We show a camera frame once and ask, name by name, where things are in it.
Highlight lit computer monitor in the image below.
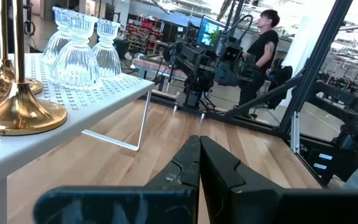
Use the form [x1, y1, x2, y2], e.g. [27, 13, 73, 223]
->
[196, 16, 228, 48]

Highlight blue-grey table frame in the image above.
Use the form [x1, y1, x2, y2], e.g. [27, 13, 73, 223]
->
[131, 57, 190, 82]

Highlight clear glass candle holder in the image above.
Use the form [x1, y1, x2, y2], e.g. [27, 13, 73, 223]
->
[50, 11, 103, 90]
[42, 6, 74, 68]
[91, 19, 122, 78]

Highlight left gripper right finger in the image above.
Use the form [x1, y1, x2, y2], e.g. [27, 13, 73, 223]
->
[199, 136, 284, 224]

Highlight white perforated metal shelf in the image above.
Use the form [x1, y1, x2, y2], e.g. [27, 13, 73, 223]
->
[0, 52, 155, 224]

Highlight red parts shelving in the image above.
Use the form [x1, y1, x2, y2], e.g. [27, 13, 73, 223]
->
[126, 19, 164, 55]

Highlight person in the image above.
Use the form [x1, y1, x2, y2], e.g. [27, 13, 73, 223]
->
[237, 9, 281, 118]

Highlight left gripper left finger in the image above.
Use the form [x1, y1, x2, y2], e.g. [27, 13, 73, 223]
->
[146, 135, 201, 187]

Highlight gold brass candlestick holder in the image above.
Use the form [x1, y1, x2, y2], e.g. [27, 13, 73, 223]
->
[0, 0, 68, 137]
[0, 0, 44, 98]

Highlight black aluminium rig frame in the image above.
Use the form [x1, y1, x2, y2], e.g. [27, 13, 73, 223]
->
[141, 0, 354, 188]

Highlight black labelled control box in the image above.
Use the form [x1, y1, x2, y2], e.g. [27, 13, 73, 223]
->
[300, 146, 337, 186]

